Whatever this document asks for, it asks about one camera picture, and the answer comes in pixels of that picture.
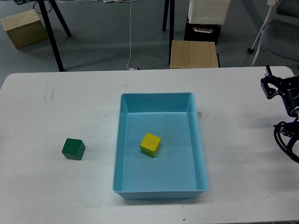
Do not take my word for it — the black tripod stand left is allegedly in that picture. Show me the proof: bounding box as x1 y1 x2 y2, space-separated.
36 0 72 72

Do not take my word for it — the grey office chair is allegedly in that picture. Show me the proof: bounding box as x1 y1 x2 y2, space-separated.
247 0 299 66

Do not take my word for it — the black stand legs centre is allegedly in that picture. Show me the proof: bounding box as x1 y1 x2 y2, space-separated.
162 0 175 64

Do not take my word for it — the yellow cube block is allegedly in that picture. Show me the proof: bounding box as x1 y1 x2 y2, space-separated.
140 133 161 158

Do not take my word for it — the blue plastic tray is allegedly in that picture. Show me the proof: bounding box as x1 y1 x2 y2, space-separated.
113 92 208 199

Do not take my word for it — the green cube block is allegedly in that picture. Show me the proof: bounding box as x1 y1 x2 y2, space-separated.
62 138 85 161

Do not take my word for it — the light wooden box left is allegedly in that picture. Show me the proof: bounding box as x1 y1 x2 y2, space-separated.
1 9 48 49

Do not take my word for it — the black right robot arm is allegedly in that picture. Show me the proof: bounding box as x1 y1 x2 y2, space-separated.
261 65 299 163

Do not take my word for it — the white hanging cable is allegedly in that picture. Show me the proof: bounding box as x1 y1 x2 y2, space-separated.
58 0 138 70

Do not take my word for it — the black storage crate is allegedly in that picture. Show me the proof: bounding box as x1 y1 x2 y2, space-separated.
184 19 221 45

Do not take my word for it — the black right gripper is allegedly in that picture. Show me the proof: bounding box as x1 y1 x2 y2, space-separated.
261 65 299 118

